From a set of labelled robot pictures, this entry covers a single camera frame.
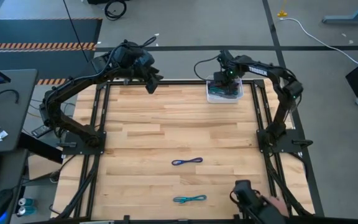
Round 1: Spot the teal cable tie bottom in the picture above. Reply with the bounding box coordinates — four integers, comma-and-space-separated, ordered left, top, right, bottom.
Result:
172, 194, 208, 204

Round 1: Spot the grey-blue table leg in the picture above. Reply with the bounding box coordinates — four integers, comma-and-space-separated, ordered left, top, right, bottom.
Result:
321, 0, 358, 25

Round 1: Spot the black aluminium table frame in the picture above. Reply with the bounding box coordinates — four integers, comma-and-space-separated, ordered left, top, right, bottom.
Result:
53, 79, 316, 224

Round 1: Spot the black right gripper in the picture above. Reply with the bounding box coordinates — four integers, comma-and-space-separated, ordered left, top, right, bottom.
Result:
213, 69, 241, 95

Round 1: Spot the white floor cable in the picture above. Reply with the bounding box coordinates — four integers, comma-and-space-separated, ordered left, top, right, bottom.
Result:
280, 17, 358, 65

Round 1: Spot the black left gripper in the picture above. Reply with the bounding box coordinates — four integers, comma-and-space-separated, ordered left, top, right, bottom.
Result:
133, 55, 165, 95

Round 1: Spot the grey low desk surface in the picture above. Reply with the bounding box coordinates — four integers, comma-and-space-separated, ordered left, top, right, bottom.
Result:
0, 148, 29, 224

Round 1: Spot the black hazard-striped floor mat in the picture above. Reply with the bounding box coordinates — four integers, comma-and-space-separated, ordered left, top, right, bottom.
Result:
0, 17, 103, 86

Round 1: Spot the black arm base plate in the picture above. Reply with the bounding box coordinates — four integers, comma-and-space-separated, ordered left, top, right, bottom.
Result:
61, 130, 107, 156
256, 129, 306, 154

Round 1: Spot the teal drink can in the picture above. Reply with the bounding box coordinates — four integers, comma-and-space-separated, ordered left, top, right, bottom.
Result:
16, 205, 38, 217
17, 197, 37, 207

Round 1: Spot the coiled black cable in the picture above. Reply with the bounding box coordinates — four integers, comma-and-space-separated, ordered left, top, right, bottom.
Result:
104, 0, 127, 21

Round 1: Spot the black desk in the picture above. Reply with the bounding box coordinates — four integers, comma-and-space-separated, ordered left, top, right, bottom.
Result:
0, 68, 39, 154

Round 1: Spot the black curved cable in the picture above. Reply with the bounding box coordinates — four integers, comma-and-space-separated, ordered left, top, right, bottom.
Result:
0, 89, 21, 105

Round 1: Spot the black power adapter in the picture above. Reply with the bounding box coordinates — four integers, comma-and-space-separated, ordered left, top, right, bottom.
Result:
31, 124, 55, 139

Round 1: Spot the black handheld device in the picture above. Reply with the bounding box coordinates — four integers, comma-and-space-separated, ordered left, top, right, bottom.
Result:
229, 179, 264, 220

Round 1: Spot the person's hand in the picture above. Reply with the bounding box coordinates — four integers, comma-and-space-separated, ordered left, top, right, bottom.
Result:
261, 195, 290, 215

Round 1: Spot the white plastic bin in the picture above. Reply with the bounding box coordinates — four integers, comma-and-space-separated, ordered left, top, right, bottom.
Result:
206, 75, 245, 105

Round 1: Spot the black computer mouse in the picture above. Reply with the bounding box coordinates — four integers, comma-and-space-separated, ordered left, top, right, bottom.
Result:
0, 189, 14, 222

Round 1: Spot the long black floor cable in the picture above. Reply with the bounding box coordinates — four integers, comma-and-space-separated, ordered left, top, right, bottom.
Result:
62, 0, 95, 80

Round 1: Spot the black desk support beam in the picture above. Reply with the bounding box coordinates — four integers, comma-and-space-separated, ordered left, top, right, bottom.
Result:
17, 133, 65, 164

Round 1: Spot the person's forearm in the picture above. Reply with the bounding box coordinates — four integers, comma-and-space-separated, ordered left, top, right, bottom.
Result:
256, 203, 291, 224

